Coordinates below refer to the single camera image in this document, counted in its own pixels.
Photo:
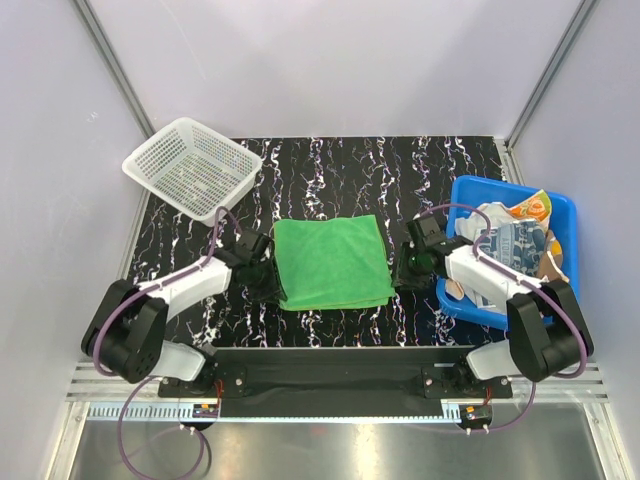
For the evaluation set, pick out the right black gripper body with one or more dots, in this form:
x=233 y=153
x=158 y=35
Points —
x=410 y=269

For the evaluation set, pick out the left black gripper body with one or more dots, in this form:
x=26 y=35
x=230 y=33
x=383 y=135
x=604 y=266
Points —
x=263 y=282

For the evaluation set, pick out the green microfiber towel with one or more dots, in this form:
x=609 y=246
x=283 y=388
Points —
x=337 y=264

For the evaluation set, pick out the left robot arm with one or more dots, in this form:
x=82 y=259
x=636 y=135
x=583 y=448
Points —
x=127 y=333

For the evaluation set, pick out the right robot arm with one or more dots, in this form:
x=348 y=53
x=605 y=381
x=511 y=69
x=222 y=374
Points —
x=548 y=335

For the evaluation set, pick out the blue white patterned towel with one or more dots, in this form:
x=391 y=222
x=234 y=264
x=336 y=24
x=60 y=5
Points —
x=501 y=245

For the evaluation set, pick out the white perforated plastic basket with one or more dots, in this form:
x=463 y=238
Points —
x=194 y=169

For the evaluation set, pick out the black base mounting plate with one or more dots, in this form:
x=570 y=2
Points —
x=383 y=383

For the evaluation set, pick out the orange floral towel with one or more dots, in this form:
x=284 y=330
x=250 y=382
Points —
x=542 y=253

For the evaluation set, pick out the aluminium frame rail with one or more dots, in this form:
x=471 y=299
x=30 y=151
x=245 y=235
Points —
x=109 y=399

